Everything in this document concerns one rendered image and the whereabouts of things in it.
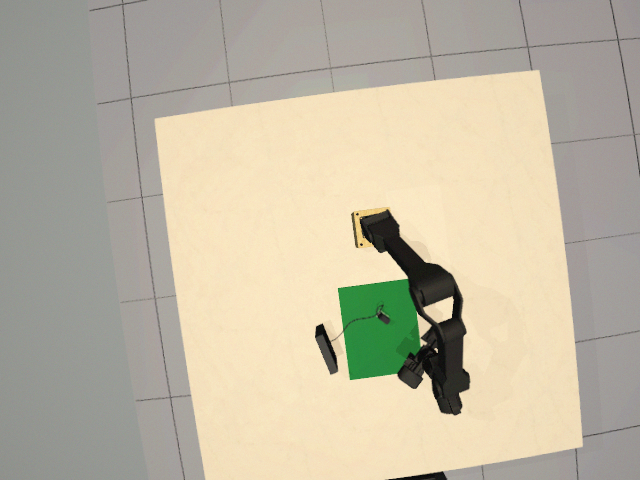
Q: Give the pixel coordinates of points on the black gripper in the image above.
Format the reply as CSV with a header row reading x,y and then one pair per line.
x,y
412,369

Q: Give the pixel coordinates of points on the green circuit board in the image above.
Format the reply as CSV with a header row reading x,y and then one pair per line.
x,y
373,348

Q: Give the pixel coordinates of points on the black plug with thin cable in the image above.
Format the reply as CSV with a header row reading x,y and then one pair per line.
x,y
384,318

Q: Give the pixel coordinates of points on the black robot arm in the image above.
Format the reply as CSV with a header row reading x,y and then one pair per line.
x,y
428,284

